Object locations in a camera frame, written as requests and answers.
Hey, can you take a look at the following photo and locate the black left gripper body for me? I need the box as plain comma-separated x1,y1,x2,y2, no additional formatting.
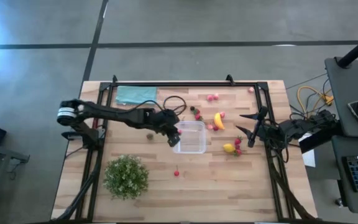
149,108,181,138

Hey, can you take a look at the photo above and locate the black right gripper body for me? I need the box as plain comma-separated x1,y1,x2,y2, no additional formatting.
247,106,279,149

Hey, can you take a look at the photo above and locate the clear plastic tupperware container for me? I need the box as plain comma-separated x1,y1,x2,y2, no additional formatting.
172,120,207,155

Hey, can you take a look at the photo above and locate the yellow toy banana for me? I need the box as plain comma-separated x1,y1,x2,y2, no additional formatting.
213,112,226,131

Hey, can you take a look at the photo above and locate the teal folded cloth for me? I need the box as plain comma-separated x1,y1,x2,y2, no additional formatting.
114,85,158,106

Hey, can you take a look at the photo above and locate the green potted plant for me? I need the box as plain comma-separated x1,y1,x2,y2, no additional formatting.
103,154,150,200

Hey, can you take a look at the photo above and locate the black desk beam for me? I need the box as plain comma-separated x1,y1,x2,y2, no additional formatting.
299,127,343,154

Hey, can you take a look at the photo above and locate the white paper sheet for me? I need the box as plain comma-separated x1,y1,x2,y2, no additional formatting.
298,133,317,168

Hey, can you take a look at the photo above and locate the grey desk with pole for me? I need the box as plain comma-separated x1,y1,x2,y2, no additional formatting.
324,57,358,139

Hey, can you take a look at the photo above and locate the black slanted pole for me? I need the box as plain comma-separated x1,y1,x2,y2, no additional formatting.
336,29,358,68

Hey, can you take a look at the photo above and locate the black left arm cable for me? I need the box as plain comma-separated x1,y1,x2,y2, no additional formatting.
132,95,188,116

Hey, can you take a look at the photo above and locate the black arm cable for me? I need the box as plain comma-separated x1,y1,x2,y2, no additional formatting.
132,95,188,116
265,136,291,164

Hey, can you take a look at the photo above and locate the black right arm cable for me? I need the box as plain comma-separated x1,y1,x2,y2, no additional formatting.
265,136,291,164

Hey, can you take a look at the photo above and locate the black metal table frame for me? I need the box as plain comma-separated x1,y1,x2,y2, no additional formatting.
50,73,324,224

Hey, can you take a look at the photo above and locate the yellow floor cable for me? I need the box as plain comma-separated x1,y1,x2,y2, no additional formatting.
296,86,334,114

